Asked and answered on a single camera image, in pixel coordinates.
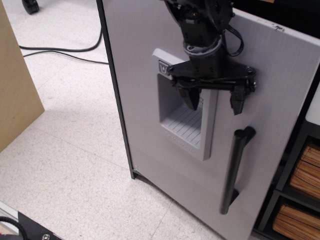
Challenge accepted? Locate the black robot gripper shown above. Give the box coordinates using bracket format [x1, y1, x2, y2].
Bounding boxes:
[166, 37, 256, 115]

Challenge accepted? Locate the grey toy fridge door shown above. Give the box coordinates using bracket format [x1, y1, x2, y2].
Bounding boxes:
[102, 0, 320, 240]

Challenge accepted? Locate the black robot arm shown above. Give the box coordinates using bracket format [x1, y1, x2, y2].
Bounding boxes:
[165, 0, 256, 115]

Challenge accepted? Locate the white counter top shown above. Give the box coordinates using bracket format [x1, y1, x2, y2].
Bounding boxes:
[305, 85, 320, 126]

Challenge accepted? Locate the upper woven storage basket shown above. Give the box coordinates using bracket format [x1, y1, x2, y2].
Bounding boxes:
[289, 141, 320, 200]

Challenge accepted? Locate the brown wooden board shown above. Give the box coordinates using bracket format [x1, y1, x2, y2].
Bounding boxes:
[0, 3, 45, 151]

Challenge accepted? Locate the black caster wheel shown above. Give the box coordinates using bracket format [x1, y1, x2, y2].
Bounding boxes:
[22, 0, 40, 15]

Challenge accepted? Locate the thin black floor cable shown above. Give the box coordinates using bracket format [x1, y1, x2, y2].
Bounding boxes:
[23, 50, 110, 66]

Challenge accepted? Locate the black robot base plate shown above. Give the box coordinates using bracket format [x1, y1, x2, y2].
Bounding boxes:
[18, 212, 62, 240]

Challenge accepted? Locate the black braided cable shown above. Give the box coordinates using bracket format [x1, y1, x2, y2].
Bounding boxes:
[0, 215, 29, 240]

